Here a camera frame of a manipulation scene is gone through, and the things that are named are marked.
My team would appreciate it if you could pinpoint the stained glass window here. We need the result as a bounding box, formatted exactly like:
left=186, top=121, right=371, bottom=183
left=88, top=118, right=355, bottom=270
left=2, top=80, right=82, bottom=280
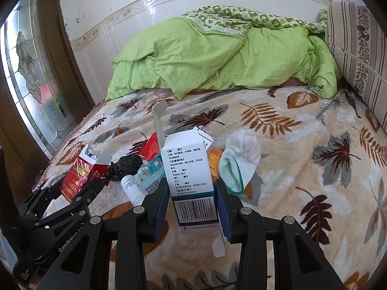
left=0, top=0, right=77, bottom=159

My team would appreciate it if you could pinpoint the thin white cable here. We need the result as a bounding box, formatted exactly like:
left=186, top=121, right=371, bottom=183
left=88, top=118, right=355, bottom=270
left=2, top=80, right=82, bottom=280
left=343, top=50, right=387, bottom=83

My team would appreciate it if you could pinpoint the white green-banded medicine box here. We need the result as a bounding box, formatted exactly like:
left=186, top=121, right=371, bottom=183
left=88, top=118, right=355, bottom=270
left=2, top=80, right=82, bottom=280
left=153, top=101, right=228, bottom=258

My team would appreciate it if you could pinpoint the red white cigarette box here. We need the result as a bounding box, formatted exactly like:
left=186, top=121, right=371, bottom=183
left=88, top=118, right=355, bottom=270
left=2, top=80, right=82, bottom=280
left=59, top=145, right=113, bottom=204

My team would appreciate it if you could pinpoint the white sock with green cuff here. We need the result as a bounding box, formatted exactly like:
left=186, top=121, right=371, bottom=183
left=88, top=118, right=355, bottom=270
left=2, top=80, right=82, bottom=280
left=218, top=128, right=262, bottom=196

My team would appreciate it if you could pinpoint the crumpled red cardboard box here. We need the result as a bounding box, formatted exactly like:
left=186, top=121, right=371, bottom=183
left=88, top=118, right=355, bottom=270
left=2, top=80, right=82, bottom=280
left=137, top=131, right=167, bottom=162

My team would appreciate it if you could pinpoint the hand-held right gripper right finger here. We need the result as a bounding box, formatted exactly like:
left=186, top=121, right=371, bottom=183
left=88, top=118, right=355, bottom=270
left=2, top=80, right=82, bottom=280
left=213, top=180, right=347, bottom=290

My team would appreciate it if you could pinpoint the green patterned quilt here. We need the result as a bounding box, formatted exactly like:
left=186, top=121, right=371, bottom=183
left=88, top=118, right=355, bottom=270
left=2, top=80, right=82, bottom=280
left=181, top=4, right=329, bottom=36

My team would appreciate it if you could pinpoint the blue cartoon blister pack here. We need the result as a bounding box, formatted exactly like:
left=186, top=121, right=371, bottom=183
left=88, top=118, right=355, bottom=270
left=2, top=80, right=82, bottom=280
left=135, top=153, right=167, bottom=194

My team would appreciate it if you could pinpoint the black plastic bag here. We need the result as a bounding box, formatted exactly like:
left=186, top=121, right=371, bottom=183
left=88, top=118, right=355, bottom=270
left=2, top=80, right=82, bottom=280
left=104, top=154, right=144, bottom=185

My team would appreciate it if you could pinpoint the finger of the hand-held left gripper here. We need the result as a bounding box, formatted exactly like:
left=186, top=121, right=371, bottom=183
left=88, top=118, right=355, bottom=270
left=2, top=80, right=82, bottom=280
left=17, top=181, right=71, bottom=219
left=33, top=179, right=106, bottom=233

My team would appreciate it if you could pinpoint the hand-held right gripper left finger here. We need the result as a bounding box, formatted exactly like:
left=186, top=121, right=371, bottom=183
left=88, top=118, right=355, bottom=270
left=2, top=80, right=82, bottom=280
left=39, top=184, right=170, bottom=290

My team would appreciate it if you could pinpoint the plain green duvet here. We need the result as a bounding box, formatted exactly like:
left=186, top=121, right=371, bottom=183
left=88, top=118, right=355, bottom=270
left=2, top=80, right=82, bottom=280
left=104, top=16, right=343, bottom=102

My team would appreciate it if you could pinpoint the orange packet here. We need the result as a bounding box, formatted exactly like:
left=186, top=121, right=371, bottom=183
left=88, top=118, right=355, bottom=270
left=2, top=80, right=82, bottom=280
left=207, top=146, right=226, bottom=185

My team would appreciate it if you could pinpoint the small white plastic bottle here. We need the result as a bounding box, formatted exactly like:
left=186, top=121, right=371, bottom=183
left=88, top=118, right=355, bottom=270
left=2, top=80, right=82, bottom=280
left=120, top=175, right=146, bottom=211

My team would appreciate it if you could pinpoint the leaf-print fleece blanket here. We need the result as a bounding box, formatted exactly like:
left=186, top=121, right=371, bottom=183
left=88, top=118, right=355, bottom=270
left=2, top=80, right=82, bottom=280
left=38, top=85, right=387, bottom=290

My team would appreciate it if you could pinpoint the dark wooden window frame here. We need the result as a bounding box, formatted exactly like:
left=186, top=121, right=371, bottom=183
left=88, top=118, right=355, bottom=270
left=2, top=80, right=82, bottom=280
left=0, top=0, right=98, bottom=194

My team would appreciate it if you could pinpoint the striped floral pillow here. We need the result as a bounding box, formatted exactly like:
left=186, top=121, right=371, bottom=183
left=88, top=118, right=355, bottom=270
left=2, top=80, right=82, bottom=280
left=325, top=0, right=387, bottom=125

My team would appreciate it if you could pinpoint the white blue-striped medicine box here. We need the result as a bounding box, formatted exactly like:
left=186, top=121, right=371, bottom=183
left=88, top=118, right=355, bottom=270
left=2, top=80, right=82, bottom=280
left=196, top=125, right=217, bottom=155

